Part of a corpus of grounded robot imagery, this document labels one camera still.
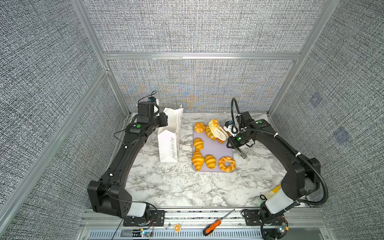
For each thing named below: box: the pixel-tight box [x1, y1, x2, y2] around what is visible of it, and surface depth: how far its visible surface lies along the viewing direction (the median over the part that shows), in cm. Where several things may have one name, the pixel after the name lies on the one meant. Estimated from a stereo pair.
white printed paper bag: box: [157, 104, 184, 163], surface depth 81 cm
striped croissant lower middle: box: [204, 154, 217, 169], surface depth 92 cm
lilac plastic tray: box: [191, 129, 234, 172], surface depth 94 cm
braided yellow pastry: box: [208, 119, 220, 134], surface depth 88 cm
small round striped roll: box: [193, 137, 204, 150], surface depth 99 cm
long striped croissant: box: [191, 148, 205, 171], surface depth 91 cm
